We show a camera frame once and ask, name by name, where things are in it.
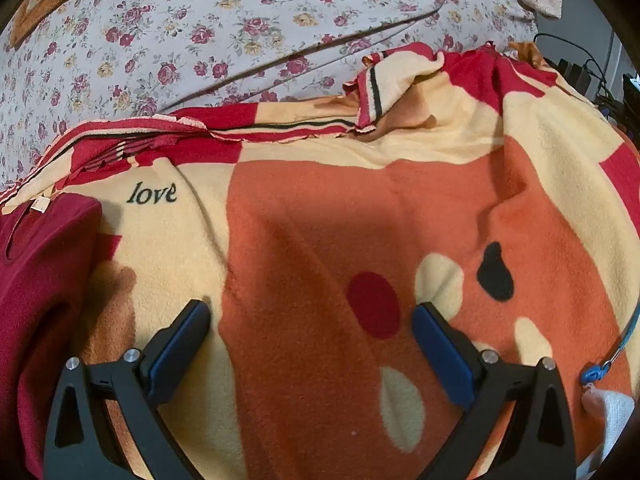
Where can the black power adapter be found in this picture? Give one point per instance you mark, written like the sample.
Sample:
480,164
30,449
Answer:
575,74

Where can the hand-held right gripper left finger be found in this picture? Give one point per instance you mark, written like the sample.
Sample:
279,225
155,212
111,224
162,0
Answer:
180,355

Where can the orange patterned cloth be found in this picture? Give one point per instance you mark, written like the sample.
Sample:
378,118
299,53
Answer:
45,15

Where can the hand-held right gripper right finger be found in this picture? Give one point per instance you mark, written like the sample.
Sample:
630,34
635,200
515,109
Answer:
440,350

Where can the orange cream red printed blanket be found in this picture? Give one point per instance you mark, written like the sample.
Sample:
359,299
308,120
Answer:
310,210

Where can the floral bedsheet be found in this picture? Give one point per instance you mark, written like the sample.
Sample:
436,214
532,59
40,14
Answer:
200,35

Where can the white cloth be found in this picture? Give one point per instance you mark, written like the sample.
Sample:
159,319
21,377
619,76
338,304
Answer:
615,410

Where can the dark red garment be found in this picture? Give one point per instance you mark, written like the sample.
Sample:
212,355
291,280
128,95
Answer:
40,285

